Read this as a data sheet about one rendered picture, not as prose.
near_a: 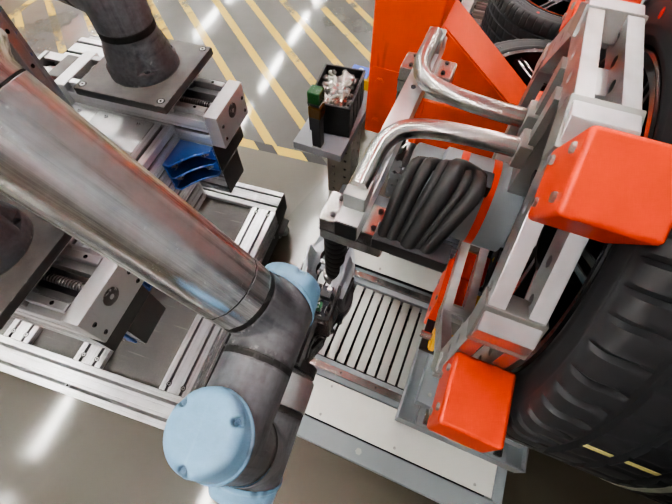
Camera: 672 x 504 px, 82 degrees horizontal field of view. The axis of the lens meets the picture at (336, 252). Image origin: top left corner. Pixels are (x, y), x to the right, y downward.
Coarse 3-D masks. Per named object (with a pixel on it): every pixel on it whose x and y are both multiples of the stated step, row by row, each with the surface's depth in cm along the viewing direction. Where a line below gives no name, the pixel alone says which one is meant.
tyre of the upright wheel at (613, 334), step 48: (624, 288) 32; (576, 336) 37; (624, 336) 32; (528, 384) 44; (576, 384) 36; (624, 384) 34; (528, 432) 44; (576, 432) 39; (624, 432) 37; (624, 480) 45
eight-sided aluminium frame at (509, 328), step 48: (576, 48) 43; (624, 48) 40; (528, 96) 70; (576, 96) 36; (624, 96) 36; (528, 192) 40; (528, 240) 38; (576, 240) 37; (480, 336) 42; (528, 336) 40
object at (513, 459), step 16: (480, 288) 131; (416, 352) 124; (416, 368) 119; (416, 384) 117; (400, 400) 119; (400, 416) 110; (416, 416) 112; (432, 432) 109; (464, 448) 109; (512, 448) 108; (528, 448) 106; (496, 464) 110; (512, 464) 106
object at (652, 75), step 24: (648, 48) 47; (648, 72) 43; (648, 96) 46; (648, 120) 39; (528, 264) 83; (600, 264) 38; (528, 288) 64; (576, 288) 81; (552, 336) 43; (528, 360) 47
